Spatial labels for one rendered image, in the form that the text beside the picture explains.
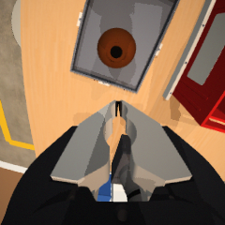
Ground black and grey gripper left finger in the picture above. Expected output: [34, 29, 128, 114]
[1, 100, 118, 225]

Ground red plastic bottle crate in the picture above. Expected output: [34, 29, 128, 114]
[172, 0, 225, 133]

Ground brown glass bottle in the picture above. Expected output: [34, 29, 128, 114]
[97, 27, 136, 68]

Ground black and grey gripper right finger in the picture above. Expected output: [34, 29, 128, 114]
[118, 100, 225, 223]

